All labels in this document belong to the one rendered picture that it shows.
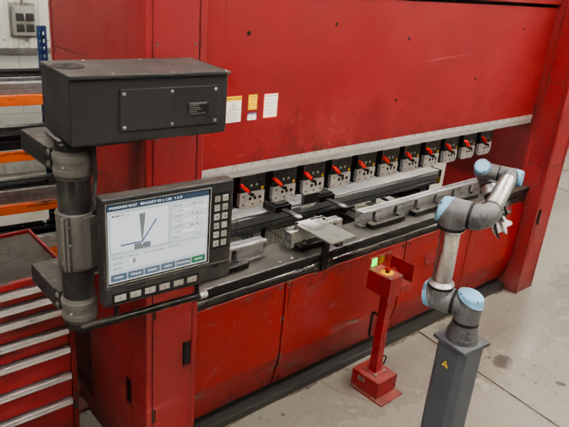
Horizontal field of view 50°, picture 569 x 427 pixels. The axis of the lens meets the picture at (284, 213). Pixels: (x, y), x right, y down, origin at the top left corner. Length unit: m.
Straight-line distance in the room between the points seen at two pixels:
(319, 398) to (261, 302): 0.81
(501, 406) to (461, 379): 1.03
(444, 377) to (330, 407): 0.87
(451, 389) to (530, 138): 2.45
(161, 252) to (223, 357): 1.23
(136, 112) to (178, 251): 0.48
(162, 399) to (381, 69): 1.96
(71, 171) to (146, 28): 0.59
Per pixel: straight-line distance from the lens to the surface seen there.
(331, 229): 3.21
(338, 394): 3.68
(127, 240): 1.89
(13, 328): 2.75
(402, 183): 4.23
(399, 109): 3.52
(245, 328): 3.08
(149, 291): 2.00
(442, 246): 2.69
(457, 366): 2.88
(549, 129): 4.80
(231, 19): 2.62
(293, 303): 3.24
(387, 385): 3.70
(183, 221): 1.96
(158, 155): 2.30
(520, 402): 4.00
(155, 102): 1.82
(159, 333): 2.63
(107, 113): 1.77
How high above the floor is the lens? 2.26
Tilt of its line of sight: 22 degrees down
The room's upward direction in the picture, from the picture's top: 5 degrees clockwise
